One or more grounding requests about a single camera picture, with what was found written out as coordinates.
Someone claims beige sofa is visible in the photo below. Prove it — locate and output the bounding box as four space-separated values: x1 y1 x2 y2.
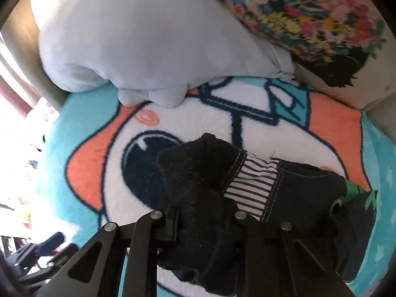
0 0 69 112

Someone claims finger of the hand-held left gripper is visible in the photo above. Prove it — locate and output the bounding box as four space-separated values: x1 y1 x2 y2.
46 243 80 268
31 232 65 256

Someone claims printed fleece blanket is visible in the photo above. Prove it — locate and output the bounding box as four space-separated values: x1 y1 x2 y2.
35 76 396 297

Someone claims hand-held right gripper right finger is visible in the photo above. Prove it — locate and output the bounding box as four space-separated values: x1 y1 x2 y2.
225 210 357 297

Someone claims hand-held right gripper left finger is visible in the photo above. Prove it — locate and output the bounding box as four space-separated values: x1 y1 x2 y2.
37 208 181 297

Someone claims floral print cushion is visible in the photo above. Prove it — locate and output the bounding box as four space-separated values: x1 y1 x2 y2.
198 0 391 111

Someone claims white pillow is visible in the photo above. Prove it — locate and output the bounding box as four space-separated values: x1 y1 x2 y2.
39 0 297 109

